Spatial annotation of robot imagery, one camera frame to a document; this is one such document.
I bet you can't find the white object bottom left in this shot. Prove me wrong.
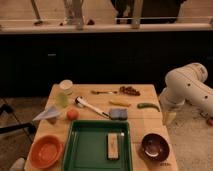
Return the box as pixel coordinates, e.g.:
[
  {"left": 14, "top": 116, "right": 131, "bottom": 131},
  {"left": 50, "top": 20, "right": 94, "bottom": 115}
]
[{"left": 9, "top": 158, "right": 25, "bottom": 171}]

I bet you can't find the purple bowl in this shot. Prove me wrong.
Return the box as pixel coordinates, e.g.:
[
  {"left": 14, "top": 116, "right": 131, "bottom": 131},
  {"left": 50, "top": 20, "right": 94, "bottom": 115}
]
[{"left": 140, "top": 133, "right": 170, "bottom": 162}]

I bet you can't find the red grape bunch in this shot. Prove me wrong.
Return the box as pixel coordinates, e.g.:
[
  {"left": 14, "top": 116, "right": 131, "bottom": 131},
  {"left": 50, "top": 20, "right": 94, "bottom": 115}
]
[{"left": 119, "top": 86, "right": 140, "bottom": 96}]

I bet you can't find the green tray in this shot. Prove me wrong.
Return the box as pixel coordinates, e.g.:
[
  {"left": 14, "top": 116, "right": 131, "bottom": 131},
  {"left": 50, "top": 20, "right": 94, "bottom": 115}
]
[{"left": 61, "top": 120, "right": 133, "bottom": 171}]

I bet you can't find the orange bowl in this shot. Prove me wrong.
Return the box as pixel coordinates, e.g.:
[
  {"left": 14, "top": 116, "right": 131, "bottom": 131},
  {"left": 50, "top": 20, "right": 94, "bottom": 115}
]
[{"left": 29, "top": 135, "right": 63, "bottom": 169}]

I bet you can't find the white handled kitchen tool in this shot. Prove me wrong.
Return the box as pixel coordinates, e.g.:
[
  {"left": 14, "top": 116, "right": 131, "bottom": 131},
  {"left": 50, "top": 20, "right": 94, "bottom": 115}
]
[{"left": 75, "top": 96, "right": 110, "bottom": 118}]

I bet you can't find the gold spoon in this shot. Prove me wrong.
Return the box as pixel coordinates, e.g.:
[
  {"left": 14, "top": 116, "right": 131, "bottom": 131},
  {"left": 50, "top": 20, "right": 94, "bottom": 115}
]
[{"left": 91, "top": 90, "right": 118, "bottom": 95}]

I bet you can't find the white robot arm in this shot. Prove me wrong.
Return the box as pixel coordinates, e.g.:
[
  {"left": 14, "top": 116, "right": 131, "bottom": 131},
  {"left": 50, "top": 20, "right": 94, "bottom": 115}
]
[{"left": 159, "top": 63, "right": 213, "bottom": 125}]

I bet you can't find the white paper plane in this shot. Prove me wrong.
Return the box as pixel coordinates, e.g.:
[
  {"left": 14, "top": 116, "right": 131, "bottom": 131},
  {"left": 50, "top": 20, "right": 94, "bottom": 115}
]
[{"left": 33, "top": 106, "right": 60, "bottom": 121}]

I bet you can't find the wooden block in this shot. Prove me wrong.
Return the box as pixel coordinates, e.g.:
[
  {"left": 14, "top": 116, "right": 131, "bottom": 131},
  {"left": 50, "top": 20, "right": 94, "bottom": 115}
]
[{"left": 107, "top": 133, "right": 119, "bottom": 160}]

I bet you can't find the orange tomato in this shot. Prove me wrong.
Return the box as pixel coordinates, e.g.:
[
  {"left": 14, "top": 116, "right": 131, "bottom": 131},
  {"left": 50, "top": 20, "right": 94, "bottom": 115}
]
[{"left": 66, "top": 109, "right": 79, "bottom": 121}]

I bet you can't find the green translucent cup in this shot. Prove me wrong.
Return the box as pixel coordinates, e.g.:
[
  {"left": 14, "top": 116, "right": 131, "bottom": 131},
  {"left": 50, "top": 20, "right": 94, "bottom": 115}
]
[{"left": 56, "top": 93, "right": 69, "bottom": 108}]

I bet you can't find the black stand left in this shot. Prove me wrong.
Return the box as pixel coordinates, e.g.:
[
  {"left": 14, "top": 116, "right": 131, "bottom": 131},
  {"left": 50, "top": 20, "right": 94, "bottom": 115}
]
[{"left": 0, "top": 104, "right": 36, "bottom": 134}]

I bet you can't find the blue grey sponge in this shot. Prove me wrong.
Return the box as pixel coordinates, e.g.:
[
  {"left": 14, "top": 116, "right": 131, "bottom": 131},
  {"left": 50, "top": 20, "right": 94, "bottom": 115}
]
[{"left": 109, "top": 108, "right": 128, "bottom": 120}]

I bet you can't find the yellow banana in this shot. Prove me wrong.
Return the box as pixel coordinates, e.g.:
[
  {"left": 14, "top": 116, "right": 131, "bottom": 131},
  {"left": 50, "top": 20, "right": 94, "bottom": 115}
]
[{"left": 109, "top": 100, "right": 131, "bottom": 107}]

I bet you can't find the green chili pepper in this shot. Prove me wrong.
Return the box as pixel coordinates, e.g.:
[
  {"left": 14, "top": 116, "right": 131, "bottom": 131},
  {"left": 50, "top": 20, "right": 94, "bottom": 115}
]
[{"left": 137, "top": 103, "right": 160, "bottom": 112}]

